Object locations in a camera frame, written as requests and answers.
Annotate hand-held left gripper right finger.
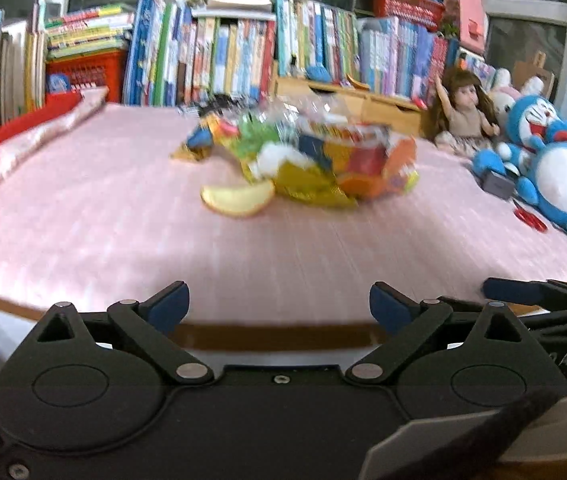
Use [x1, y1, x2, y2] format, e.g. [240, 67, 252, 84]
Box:
[346, 281, 554, 386]

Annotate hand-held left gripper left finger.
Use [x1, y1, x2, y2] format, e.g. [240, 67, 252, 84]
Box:
[16, 281, 214, 386]

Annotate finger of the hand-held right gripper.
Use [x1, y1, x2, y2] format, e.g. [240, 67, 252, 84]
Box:
[482, 276, 567, 307]

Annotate gold foil wrapper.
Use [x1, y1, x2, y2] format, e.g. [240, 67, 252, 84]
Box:
[170, 141, 206, 162]

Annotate blue yellow snack packet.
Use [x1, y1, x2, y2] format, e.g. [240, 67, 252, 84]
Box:
[186, 122, 216, 151]

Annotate red scissors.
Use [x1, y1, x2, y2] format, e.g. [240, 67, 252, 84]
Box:
[511, 197, 567, 241]

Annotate dark grey charger box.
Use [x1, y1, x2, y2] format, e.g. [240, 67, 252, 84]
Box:
[481, 170, 514, 201]

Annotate small blue cat plush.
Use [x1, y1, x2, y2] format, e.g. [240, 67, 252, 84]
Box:
[472, 94, 567, 196]

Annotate brown haired doll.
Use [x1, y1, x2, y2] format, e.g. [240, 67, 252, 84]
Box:
[426, 69, 501, 158]

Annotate pink rabbit plush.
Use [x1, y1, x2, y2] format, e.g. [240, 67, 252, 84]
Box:
[486, 67, 547, 126]

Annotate wooden drawer organizer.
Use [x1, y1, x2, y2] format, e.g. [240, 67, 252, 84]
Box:
[268, 76, 427, 137]

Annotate brown cardboard box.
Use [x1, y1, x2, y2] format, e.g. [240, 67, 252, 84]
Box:
[513, 50, 557, 101]

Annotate row of thin books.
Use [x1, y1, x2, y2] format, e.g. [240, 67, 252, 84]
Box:
[456, 49, 498, 88]

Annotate red plastic crate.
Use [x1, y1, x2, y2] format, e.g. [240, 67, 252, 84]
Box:
[46, 50, 129, 103]

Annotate row of colourful books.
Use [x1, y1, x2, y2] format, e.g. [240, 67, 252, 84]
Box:
[123, 0, 279, 108]
[273, 0, 461, 101]

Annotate pink house box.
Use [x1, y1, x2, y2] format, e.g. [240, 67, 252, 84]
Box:
[443, 0, 488, 56]

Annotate row of pale books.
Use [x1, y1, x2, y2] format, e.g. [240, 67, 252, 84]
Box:
[0, 20, 48, 113]

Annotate stack of flat books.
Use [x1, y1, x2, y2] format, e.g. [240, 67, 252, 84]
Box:
[43, 2, 136, 61]

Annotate red plastic basket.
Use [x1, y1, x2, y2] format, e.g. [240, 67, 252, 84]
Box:
[371, 0, 447, 31]

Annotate wooden bed frame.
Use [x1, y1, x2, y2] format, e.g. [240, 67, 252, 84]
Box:
[0, 272, 567, 352]

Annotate dark fuzzy strap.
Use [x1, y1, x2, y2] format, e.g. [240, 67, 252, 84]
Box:
[456, 389, 561, 480]

